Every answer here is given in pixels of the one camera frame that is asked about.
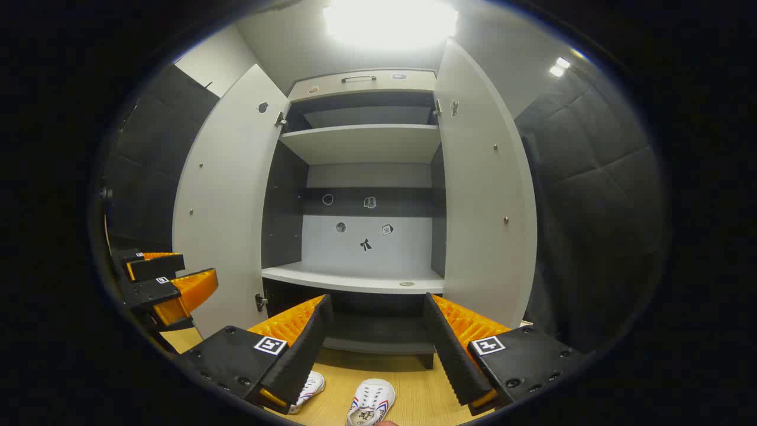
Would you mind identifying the large ceiling light panel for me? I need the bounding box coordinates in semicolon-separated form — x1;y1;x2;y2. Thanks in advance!
322;0;459;49

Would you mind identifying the white canvas shoe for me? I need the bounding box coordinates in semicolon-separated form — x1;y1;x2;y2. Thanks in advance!
346;379;397;426
288;371;326;415

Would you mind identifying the grey shoe cabinet door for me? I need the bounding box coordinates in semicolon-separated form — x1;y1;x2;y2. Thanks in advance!
434;38;538;329
172;64;292;339

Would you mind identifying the grey shoe cabinet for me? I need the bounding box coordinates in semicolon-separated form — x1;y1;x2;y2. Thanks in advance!
260;68;447;370

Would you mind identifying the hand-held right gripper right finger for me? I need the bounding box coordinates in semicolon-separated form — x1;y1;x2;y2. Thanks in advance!
422;292;586;417

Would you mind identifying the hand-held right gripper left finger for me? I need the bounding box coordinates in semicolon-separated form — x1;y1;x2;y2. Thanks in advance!
177;294;334;415

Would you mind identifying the grey cabinet drawer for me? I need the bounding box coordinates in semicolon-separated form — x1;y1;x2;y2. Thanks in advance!
288;69;437;102

